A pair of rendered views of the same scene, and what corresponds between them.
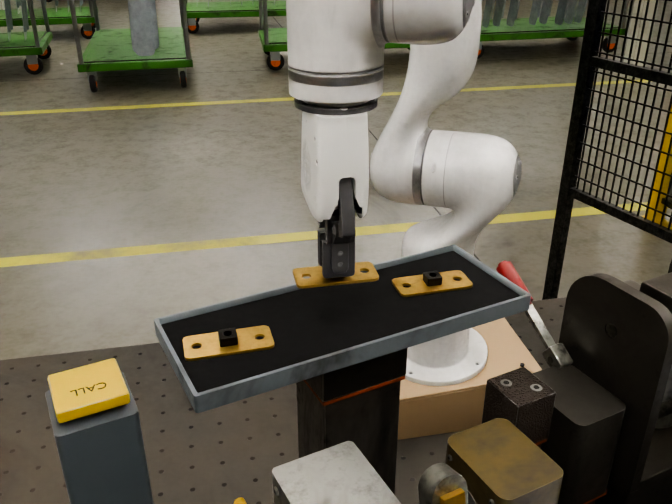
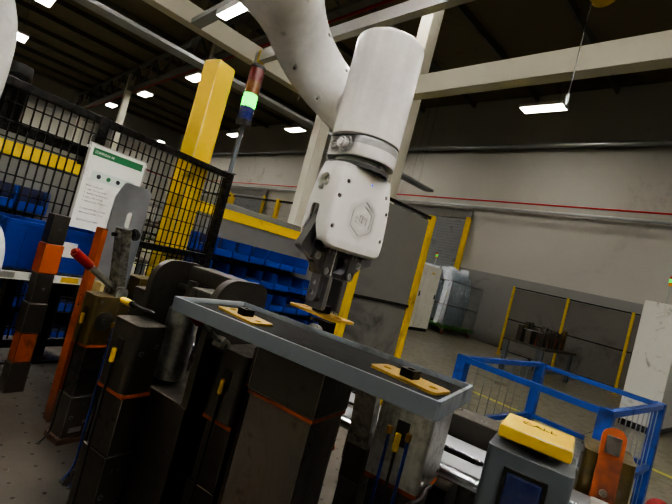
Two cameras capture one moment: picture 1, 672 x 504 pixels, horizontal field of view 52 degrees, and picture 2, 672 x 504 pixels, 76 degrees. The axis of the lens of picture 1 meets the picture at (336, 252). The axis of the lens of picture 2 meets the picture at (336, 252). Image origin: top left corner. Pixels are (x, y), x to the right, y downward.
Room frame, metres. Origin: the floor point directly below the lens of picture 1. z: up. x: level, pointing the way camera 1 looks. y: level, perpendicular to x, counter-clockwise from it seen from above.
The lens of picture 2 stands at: (0.89, 0.44, 1.26)
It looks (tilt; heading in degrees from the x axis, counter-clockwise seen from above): 2 degrees up; 238
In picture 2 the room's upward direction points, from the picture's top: 15 degrees clockwise
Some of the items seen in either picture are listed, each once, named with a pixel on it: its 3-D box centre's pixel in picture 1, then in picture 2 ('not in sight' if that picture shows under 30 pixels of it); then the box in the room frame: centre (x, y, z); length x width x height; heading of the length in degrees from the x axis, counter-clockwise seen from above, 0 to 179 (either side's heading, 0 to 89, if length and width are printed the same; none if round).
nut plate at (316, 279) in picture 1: (335, 270); (321, 309); (0.62, 0.00, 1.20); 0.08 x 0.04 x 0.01; 101
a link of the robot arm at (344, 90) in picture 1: (335, 81); (360, 156); (0.62, 0.00, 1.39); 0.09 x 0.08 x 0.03; 11
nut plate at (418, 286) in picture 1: (432, 279); (245, 312); (0.66, -0.11, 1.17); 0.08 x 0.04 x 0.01; 105
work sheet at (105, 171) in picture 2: not in sight; (108, 193); (0.80, -1.32, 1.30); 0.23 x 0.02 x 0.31; 27
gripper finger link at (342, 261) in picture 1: (340, 251); (342, 285); (0.59, 0.00, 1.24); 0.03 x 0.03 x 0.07; 11
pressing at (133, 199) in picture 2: not in sight; (122, 239); (0.74, -1.02, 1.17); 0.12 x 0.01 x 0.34; 27
